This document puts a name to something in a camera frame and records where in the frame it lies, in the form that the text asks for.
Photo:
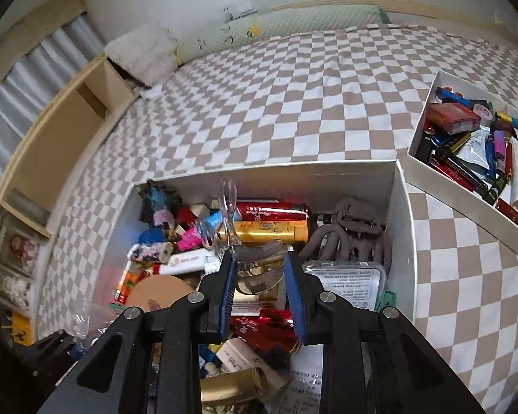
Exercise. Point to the astronaut print white lighter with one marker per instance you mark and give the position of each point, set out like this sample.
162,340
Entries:
158,252

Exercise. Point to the white packet with text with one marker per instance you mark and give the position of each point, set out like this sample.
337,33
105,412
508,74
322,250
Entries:
302,394

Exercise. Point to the gold cylinder lighter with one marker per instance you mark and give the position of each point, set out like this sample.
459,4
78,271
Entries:
260,232

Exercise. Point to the round brown leather disc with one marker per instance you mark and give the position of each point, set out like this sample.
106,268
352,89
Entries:
157,292

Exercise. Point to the wooden bedside shelf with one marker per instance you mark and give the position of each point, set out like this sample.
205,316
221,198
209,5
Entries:
51,158

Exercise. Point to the clear plastic eyelash curler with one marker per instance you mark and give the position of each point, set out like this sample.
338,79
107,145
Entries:
259,268

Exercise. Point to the long red lighter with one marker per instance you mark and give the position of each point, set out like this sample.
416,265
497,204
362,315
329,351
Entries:
271,331

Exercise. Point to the white fluffy pillow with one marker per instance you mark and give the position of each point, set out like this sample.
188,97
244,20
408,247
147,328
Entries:
147,53

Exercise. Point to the large white shoe box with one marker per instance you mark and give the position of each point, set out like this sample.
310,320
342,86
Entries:
379,183

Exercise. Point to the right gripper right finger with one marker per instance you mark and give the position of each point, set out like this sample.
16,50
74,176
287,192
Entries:
373,362

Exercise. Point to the gold metal lighter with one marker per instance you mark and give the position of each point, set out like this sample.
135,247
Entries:
234,388

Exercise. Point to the shallow white box lid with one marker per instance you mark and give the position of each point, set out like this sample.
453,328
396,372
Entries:
464,152

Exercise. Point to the brown hair claw clip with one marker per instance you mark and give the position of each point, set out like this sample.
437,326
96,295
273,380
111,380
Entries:
354,233

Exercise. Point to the green long bolster pillow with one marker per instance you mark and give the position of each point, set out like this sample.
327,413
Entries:
275,24

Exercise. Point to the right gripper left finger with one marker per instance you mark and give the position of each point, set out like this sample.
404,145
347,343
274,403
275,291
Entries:
114,375

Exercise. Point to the checkered bed sheet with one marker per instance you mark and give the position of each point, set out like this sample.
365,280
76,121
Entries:
354,94

